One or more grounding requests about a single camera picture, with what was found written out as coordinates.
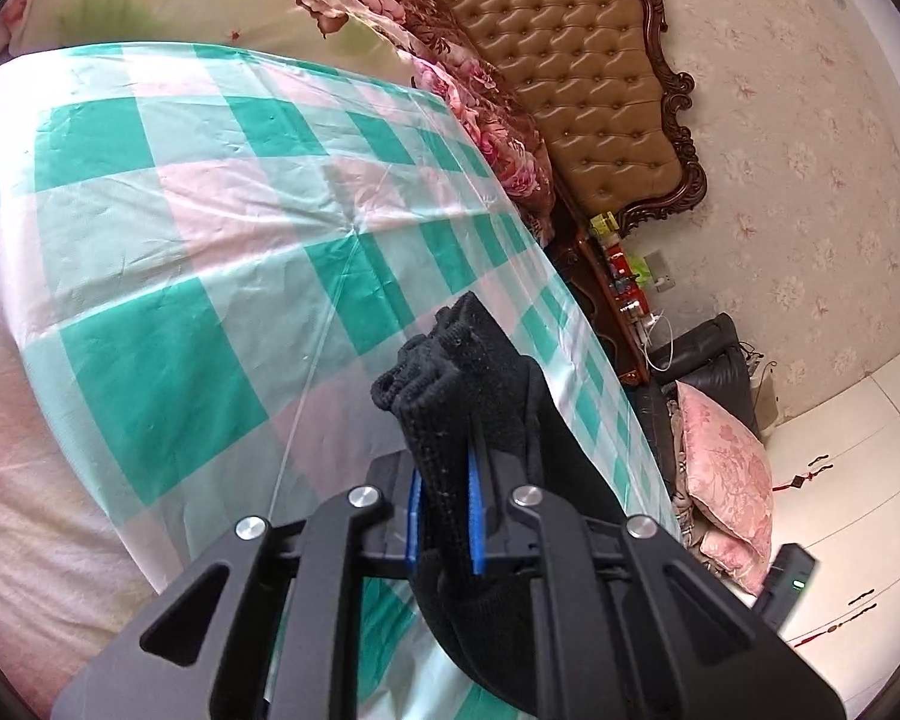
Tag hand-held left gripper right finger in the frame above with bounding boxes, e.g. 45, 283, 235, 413
465, 431, 850, 720

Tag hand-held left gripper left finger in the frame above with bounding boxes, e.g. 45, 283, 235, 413
51, 454, 422, 720

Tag black pants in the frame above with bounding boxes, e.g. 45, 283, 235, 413
370, 291, 687, 718

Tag white wardrobe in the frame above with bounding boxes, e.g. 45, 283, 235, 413
754, 341, 900, 720

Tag large pink floral pillow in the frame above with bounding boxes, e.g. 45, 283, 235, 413
675, 381, 775, 578

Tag black leather armchair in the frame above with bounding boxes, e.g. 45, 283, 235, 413
630, 313, 767, 541

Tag dark wooden nightstand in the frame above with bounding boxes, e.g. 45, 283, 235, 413
547, 214, 665, 385

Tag green white checkered cloth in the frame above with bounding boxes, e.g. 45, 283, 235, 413
0, 41, 683, 720

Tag red floral quilt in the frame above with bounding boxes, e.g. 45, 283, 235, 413
322, 0, 557, 245

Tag tufted leather carved headboard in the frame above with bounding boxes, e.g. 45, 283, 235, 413
360, 0, 710, 241

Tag white charger with cable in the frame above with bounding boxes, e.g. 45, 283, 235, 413
636, 311, 677, 374

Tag wall power socket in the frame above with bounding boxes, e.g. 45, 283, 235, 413
647, 250, 681, 295

